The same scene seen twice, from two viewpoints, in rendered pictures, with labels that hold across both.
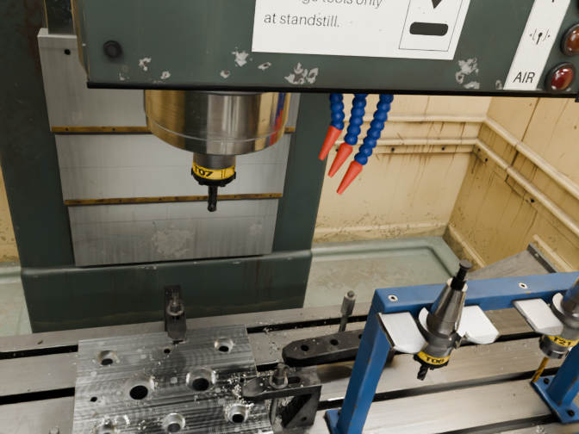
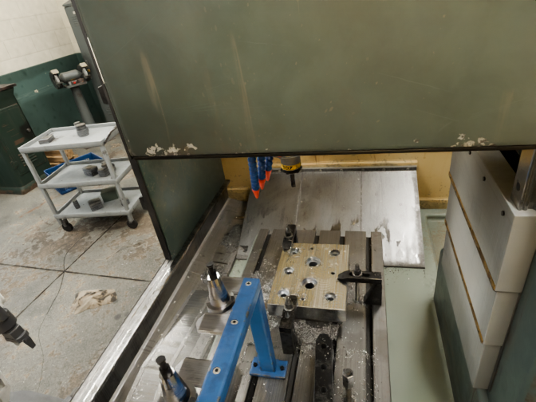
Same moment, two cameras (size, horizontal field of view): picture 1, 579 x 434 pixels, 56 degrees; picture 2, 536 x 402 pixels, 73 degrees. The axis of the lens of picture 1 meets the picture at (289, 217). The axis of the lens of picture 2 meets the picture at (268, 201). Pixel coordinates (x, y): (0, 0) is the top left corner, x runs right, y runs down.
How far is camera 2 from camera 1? 1.18 m
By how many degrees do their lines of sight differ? 98
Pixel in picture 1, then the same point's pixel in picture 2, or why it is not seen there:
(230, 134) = not seen: hidden behind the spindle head
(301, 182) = (513, 365)
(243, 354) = (320, 303)
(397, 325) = (233, 282)
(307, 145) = (525, 333)
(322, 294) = not seen: outside the picture
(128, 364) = (328, 259)
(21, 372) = (356, 246)
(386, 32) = not seen: hidden behind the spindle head
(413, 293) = (246, 294)
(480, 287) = (231, 336)
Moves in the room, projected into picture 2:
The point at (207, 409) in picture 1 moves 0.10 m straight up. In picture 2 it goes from (290, 282) to (287, 258)
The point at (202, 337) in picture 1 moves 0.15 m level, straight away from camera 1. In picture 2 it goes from (339, 288) to (391, 297)
